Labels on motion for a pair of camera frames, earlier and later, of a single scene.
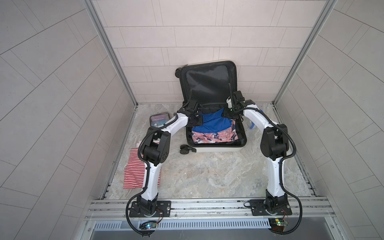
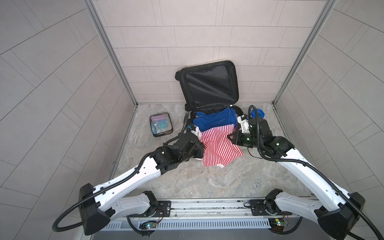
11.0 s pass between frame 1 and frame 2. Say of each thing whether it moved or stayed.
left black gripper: moved
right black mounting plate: stayed
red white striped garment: moved
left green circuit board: stayed
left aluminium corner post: stayed
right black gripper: moved
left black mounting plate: stayed
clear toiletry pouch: stayed
